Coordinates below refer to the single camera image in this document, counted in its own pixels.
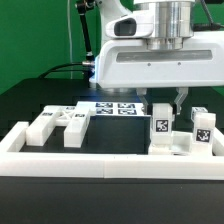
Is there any white chair seat block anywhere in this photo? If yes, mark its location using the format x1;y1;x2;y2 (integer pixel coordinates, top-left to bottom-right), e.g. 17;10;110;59
148;129;224;157

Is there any white tagged cube right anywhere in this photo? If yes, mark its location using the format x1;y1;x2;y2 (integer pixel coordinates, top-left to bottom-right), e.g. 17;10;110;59
191;107;208;122

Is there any white U-shaped fence frame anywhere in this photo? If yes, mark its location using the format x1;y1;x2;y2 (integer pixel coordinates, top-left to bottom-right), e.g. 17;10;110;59
0;122;224;180

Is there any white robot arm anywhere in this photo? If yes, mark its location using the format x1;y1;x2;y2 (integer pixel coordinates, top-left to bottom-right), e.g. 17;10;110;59
76;0;224;105

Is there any thin white cable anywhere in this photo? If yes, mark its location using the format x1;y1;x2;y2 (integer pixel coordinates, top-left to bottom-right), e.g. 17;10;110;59
66;0;74;80

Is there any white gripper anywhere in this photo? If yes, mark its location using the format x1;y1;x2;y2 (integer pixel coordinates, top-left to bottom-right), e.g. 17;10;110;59
95;0;224;115

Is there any white marker base sheet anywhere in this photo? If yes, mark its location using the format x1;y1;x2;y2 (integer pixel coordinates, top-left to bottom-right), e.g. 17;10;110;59
77;101;145;117

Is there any small white chair part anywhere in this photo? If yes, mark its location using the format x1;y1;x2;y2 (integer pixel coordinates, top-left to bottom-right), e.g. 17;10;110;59
150;103;173;145

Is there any white chair back frame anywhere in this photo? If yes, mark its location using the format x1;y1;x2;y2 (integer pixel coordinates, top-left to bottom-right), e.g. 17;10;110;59
26;106;91;148

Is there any black cable hose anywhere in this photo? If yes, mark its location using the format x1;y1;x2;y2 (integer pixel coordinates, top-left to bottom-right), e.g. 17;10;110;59
38;0;98;80

